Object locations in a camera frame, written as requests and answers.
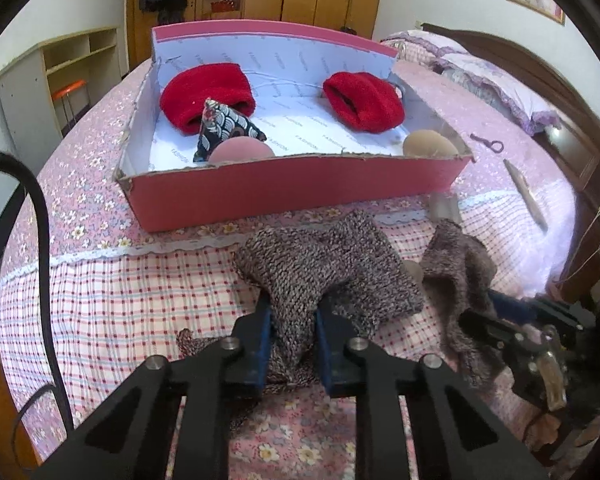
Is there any purple ruffled pillow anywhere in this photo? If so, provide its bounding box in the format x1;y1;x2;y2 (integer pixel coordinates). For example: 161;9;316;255
430;55;561;136
380;30;471;61

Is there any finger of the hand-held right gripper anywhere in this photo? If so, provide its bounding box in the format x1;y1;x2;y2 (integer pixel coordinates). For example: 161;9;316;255
487;291;551;322
459;310;528;358

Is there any patterned triangular bean bag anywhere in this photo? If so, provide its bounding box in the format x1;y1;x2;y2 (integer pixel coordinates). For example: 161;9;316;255
192;98;267;163

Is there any orange stool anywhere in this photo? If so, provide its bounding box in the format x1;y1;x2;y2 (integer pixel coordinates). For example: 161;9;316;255
50;78;88;133

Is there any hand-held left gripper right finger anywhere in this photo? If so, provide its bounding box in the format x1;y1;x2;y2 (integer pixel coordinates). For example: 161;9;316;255
315;307;551;480

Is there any grey desk with shelves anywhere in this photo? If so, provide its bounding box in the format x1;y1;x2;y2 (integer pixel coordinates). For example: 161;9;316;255
0;26;121;146

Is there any small grey translucent object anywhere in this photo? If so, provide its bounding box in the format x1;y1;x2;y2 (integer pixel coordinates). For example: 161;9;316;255
430;194;462;222

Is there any dark wooden headboard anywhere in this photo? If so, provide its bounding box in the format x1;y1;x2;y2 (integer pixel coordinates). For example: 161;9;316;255
420;22;600;301

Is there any tan round sponge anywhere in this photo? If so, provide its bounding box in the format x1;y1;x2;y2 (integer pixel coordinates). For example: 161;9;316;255
402;130;459;157

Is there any red fuzzy sock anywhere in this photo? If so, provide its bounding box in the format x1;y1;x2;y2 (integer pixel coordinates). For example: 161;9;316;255
322;71;406;134
160;62;257;137

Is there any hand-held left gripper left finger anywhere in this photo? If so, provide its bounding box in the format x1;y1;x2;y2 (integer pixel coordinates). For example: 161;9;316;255
30;305;273;480

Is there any red cardboard box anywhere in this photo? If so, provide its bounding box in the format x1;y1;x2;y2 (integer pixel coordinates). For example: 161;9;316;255
114;20;476;233

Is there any orange wooden board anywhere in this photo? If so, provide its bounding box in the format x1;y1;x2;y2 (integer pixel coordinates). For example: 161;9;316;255
0;345;41;476

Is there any black cable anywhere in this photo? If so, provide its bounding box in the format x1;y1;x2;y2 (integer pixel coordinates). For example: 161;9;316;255
0;149;76;431

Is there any wooden stick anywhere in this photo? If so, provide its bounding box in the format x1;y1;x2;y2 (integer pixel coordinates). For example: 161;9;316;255
502;158;549;231

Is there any pink peach-shaped sponge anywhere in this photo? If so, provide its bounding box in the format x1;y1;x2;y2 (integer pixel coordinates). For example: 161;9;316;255
208;138;276;163

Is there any grey knit sock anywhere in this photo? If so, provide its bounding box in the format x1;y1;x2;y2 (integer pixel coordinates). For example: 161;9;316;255
175;210;426;401
420;220;503;391

